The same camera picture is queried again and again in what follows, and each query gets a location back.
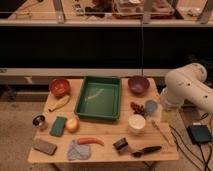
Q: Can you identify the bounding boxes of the yellow red apple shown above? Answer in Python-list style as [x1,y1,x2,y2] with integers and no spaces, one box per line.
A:
[65,118,79,133]

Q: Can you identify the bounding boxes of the yellow banana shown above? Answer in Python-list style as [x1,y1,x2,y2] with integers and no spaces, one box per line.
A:
[48,95,70,112]

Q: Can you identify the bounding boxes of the dark red grapes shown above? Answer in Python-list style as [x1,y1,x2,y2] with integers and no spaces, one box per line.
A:
[130,102,145,116]

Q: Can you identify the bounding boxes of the green sponge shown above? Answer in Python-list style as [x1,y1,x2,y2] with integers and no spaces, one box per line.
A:
[50,116,67,137]

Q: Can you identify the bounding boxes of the small black brush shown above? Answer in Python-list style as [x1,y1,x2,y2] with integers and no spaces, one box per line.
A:
[113,138,130,155]

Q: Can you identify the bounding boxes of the grey rectangular block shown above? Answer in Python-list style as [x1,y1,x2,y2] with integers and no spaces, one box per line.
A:
[33,139,57,155]

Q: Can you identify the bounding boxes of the green plastic tray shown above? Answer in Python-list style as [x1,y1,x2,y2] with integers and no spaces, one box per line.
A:
[74,76,122,121]

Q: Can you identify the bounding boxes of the white cup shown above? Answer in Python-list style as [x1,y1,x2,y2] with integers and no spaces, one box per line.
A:
[128,114,146,134]

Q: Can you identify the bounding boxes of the red bowl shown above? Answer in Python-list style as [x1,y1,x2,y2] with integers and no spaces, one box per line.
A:
[49,79,70,98]

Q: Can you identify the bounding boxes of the grey blue cloth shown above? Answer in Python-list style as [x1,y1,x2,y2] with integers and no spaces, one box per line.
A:
[67,140,91,160]

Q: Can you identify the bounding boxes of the purple bowl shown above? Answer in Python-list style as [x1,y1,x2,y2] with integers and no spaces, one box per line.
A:
[128,76,150,94]

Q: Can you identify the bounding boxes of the wooden table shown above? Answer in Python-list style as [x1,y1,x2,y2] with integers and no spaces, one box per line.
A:
[28,78,179,164]

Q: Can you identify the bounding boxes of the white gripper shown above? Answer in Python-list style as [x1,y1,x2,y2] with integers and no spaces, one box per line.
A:
[161,101,179,123]

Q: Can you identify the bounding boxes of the small metal cup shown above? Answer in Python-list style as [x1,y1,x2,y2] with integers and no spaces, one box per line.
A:
[32,115,47,130]

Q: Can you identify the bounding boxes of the metal fork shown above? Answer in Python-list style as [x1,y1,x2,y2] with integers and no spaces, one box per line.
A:
[151,120,173,146]

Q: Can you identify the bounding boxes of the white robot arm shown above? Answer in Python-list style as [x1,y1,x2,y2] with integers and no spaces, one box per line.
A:
[160,63,213,122]

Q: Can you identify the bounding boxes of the black handled spatula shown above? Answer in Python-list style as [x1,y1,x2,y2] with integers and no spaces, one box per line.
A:
[131,146,162,158]

